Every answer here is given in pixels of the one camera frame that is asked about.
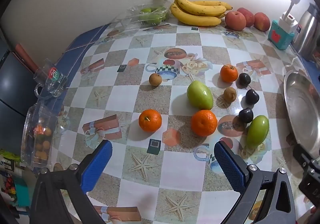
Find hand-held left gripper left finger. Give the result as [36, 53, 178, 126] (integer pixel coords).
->
[29, 140, 113, 224]

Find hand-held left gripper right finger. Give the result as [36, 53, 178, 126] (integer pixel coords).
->
[214, 141, 299, 224]

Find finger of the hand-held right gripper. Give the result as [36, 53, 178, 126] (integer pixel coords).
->
[292, 143, 320, 212]

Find green jujube fruit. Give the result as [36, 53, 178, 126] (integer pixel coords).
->
[246, 115, 270, 149]
[187, 80, 214, 110]

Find round steel plate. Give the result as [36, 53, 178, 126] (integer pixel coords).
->
[284, 70, 320, 158]

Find orange mandarin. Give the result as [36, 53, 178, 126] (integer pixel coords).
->
[220, 64, 238, 83]
[191, 109, 218, 137]
[139, 109, 162, 132]

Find dark cherry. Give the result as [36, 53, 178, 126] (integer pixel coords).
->
[237, 73, 251, 88]
[238, 108, 254, 124]
[245, 89, 260, 104]

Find brown longan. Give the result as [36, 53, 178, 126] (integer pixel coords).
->
[223, 87, 237, 102]
[149, 73, 162, 87]

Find pile of small orange fruits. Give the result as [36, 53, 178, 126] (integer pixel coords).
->
[34, 124, 53, 162]

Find checkered printed tablecloth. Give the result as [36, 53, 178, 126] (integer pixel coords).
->
[50, 20, 320, 224]

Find clear plastic container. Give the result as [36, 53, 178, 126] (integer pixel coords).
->
[20, 102, 59, 169]

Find glass mug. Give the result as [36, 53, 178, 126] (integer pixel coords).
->
[33, 58, 68, 99]

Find dark grey furniture panel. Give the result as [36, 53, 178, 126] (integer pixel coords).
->
[0, 39, 38, 144]

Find teal plastic box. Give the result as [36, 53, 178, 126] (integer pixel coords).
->
[268, 20, 295, 50]

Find steel thermos jug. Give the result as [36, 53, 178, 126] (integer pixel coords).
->
[291, 2, 320, 60]

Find white power strip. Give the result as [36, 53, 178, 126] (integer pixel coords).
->
[279, 12, 299, 33]

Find red apple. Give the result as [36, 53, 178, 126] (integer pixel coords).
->
[224, 11, 247, 31]
[237, 7, 255, 27]
[254, 12, 271, 32]

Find clear plastic bag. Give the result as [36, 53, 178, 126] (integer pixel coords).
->
[112, 4, 169, 29]

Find yellow banana bunch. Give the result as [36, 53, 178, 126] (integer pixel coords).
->
[170, 0, 233, 27]

